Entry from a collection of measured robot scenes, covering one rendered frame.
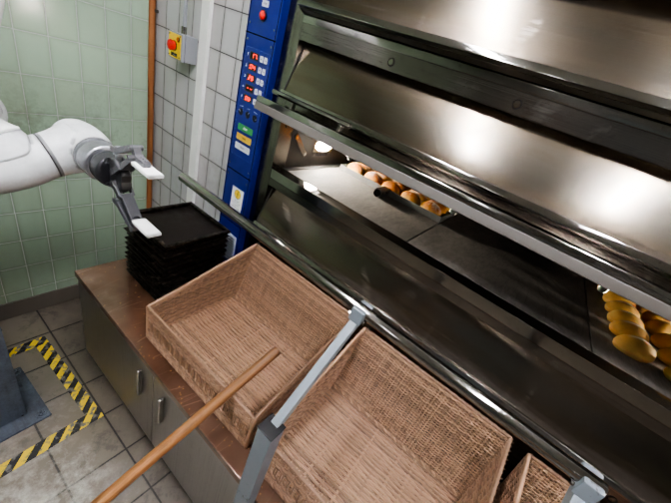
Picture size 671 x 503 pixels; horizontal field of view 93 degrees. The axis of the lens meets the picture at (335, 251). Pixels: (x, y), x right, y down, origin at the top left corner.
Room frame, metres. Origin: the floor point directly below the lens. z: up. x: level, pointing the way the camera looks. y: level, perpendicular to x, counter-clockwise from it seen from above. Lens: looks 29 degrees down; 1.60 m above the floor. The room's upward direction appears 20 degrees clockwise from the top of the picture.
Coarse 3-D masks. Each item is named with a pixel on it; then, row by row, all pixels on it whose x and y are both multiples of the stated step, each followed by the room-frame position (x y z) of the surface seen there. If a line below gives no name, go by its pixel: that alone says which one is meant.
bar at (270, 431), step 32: (288, 256) 0.67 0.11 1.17; (352, 320) 0.56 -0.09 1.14; (384, 320) 0.55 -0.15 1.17; (416, 352) 0.50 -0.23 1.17; (448, 384) 0.46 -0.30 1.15; (288, 416) 0.41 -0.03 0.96; (512, 416) 0.42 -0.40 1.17; (256, 448) 0.37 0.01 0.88; (544, 448) 0.38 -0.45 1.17; (256, 480) 0.35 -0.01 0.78; (576, 480) 0.35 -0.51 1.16
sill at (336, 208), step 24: (312, 192) 1.12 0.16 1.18; (336, 216) 1.05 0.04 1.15; (360, 216) 1.07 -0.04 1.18; (384, 240) 0.96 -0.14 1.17; (432, 264) 0.89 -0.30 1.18; (456, 288) 0.84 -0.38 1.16; (480, 288) 0.85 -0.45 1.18; (504, 312) 0.77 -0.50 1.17; (528, 336) 0.74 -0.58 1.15; (552, 336) 0.73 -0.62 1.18; (576, 360) 0.69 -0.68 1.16; (600, 360) 0.70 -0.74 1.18; (600, 384) 0.65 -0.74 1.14; (624, 384) 0.64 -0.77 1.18; (648, 408) 0.61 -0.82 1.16
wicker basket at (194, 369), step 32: (256, 256) 1.14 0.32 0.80; (192, 288) 0.89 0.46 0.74; (224, 288) 1.03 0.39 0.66; (256, 288) 1.08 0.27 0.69; (288, 288) 1.04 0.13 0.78; (160, 320) 0.71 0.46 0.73; (192, 320) 0.88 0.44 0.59; (224, 320) 0.93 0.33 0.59; (256, 320) 1.00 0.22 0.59; (288, 320) 0.98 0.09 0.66; (320, 320) 0.95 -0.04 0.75; (160, 352) 0.70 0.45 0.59; (192, 352) 0.64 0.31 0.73; (224, 352) 0.79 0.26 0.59; (256, 352) 0.84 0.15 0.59; (288, 352) 0.89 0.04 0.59; (320, 352) 0.75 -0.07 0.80; (192, 384) 0.63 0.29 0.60; (224, 384) 0.58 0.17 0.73; (256, 384) 0.71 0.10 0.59; (288, 384) 0.62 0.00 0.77; (224, 416) 0.56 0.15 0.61; (256, 416) 0.52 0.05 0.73
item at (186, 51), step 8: (176, 32) 1.43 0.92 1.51; (176, 40) 1.42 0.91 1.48; (184, 40) 1.41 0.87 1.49; (192, 40) 1.44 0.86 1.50; (176, 48) 1.42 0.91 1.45; (184, 48) 1.41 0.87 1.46; (192, 48) 1.44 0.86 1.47; (176, 56) 1.42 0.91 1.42; (184, 56) 1.42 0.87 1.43; (192, 56) 1.45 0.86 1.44; (192, 64) 1.45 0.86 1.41
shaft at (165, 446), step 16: (272, 352) 0.65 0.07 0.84; (256, 368) 0.60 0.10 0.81; (240, 384) 0.56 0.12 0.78; (224, 400) 0.52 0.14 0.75; (192, 416) 0.47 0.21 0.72; (208, 416) 0.48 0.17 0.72; (176, 432) 0.43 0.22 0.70; (160, 448) 0.39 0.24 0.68; (144, 464) 0.36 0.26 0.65; (128, 480) 0.33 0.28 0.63; (112, 496) 0.30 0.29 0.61
